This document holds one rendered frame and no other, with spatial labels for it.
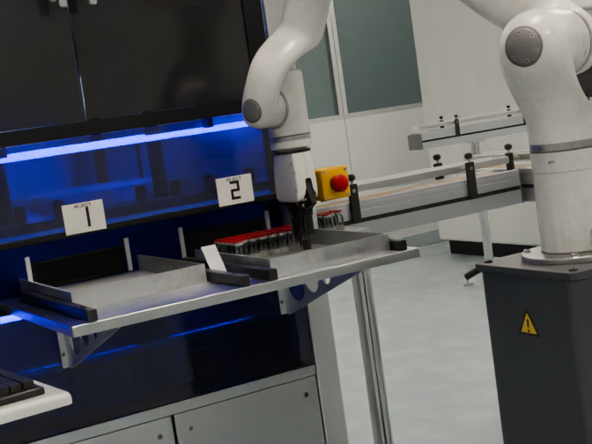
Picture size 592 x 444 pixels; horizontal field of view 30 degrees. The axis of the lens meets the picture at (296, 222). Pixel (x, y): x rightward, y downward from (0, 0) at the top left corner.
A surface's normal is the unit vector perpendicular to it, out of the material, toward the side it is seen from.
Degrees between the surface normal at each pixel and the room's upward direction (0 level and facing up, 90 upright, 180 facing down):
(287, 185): 88
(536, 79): 128
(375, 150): 90
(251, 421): 90
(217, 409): 90
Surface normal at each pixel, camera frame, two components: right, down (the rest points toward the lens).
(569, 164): -0.16, 0.13
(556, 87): -0.11, 0.73
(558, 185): -0.49, 0.16
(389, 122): 0.49, 0.03
